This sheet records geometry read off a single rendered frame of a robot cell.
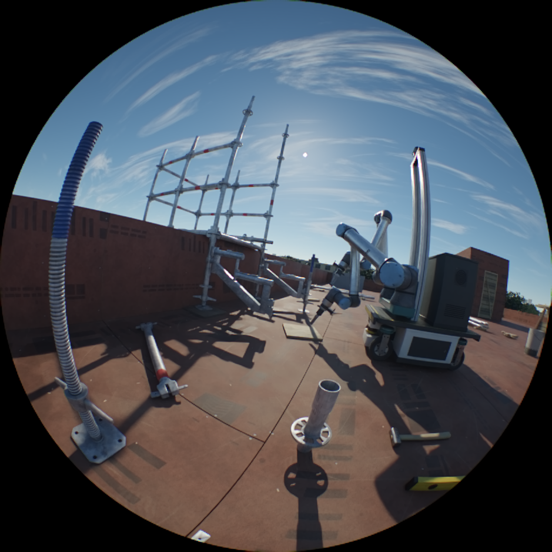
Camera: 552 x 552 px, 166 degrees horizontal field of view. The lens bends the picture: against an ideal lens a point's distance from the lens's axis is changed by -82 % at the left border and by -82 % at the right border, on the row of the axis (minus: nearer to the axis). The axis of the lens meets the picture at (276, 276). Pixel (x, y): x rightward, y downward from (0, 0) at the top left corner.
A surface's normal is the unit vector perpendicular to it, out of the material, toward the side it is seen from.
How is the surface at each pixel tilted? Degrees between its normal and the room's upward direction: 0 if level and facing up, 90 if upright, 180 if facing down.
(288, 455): 0
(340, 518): 0
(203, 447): 0
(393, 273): 93
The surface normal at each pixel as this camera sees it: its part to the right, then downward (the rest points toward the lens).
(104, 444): 0.17, -0.98
